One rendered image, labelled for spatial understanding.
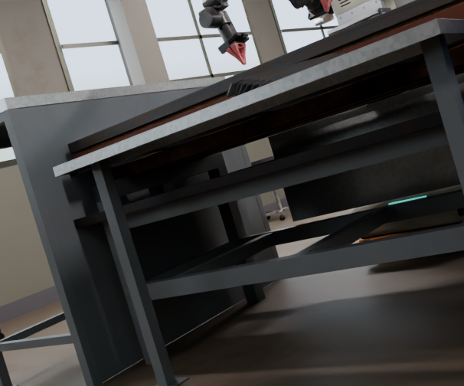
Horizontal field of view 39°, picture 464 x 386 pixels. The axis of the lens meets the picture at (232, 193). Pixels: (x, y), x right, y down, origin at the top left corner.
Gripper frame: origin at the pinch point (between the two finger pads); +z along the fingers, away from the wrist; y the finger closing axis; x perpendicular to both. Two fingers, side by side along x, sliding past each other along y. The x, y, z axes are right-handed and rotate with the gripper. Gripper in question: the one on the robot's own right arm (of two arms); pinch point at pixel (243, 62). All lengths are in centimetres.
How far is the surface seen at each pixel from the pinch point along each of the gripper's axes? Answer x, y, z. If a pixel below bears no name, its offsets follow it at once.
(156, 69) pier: 263, -251, -142
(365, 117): 43, 11, 33
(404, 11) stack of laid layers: -34, 68, 28
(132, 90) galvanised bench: 6, -59, -23
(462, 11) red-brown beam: -34, 80, 35
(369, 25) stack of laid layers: -34, 59, 25
